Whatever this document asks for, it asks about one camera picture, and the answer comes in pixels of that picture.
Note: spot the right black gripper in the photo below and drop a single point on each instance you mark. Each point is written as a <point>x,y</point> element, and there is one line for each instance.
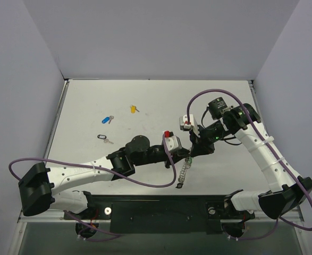
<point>198,141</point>

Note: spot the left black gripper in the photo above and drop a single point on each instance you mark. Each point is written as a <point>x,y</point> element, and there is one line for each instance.
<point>169,156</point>

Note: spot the metal disc with keyrings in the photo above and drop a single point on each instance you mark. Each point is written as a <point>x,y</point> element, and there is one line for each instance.
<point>183,171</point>

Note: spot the black tag key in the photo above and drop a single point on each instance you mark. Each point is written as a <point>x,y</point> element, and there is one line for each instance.
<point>179,185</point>
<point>104,138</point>

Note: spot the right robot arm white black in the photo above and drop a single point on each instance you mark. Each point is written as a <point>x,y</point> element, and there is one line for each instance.
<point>286,188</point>

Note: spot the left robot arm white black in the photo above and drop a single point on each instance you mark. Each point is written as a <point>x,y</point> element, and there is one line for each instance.
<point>43,188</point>

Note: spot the yellow tag key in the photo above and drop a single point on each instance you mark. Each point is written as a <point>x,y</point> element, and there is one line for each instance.
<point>133,109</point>

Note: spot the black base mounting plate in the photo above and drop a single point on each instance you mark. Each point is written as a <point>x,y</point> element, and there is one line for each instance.
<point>166,214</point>

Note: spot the blue tag key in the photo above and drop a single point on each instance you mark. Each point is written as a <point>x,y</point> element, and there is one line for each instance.
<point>107,119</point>

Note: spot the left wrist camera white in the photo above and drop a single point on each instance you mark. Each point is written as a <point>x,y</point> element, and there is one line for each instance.
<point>172,142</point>

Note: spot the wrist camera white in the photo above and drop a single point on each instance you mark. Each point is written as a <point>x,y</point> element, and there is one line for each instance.
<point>189,123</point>
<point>172,142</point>

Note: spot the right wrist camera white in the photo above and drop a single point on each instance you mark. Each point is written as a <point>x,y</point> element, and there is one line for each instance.
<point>189,123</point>

